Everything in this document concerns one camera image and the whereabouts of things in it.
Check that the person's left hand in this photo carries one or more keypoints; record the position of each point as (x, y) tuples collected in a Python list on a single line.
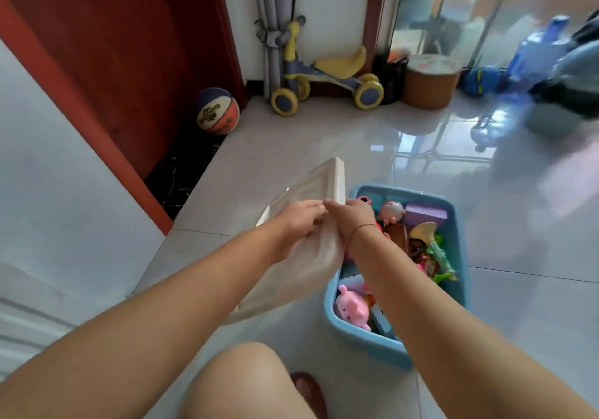
[(297, 222)]

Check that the person's right hand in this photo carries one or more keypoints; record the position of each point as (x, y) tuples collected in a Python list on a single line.
[(358, 220)]

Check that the round pink pig toy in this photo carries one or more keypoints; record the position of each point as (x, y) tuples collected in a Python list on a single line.
[(390, 210)]

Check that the white plastic lid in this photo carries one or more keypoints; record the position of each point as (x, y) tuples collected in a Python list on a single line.
[(309, 269)]

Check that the purple foam block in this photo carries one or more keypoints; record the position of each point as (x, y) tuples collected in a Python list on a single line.
[(426, 215)]

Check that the pink pig toy pot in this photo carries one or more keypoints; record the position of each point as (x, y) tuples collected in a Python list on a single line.
[(351, 309)]

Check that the small green toy piece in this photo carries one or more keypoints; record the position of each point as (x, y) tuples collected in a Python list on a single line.
[(440, 257)]

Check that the blue-grey toy appliance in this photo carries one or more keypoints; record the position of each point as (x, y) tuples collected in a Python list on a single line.
[(381, 320)]

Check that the blue plastic storage bin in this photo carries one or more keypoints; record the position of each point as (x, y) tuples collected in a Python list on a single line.
[(461, 255)]

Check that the person's right forearm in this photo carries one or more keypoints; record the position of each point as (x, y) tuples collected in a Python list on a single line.
[(458, 339)]

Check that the person's left forearm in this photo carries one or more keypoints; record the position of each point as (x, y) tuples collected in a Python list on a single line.
[(140, 330)]

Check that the striped basketball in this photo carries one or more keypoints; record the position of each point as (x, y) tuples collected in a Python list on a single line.
[(217, 112)]

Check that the black shopping bag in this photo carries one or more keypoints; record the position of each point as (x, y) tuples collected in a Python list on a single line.
[(388, 82)]

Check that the yellow blue ride-on bike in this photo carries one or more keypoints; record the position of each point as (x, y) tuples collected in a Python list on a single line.
[(327, 75)]

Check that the brown round stool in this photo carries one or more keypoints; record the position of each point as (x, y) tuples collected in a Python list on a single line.
[(430, 86)]

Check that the pink left slipper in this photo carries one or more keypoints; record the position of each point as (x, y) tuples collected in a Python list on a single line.
[(311, 395)]

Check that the blue round ball with goggles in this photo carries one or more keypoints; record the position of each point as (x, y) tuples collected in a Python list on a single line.
[(479, 82)]

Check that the grey padded poles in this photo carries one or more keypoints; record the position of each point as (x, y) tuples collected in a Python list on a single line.
[(273, 21)]

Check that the glass sliding door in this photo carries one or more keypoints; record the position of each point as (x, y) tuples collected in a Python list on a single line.
[(444, 7)]

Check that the blue water jug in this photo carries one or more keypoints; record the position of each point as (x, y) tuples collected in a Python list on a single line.
[(533, 58)]

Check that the grey-blue trash bin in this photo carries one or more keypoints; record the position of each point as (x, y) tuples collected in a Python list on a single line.
[(566, 100)]

